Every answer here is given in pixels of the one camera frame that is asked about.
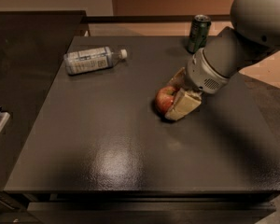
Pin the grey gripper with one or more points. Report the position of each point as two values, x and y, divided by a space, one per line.
202 74

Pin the red apple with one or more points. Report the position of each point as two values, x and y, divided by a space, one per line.
165 98

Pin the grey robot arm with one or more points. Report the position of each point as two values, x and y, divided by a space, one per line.
254 36

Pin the green soda can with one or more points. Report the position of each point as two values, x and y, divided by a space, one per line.
199 31

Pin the clear plastic water bottle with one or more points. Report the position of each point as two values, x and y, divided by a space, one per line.
90 60

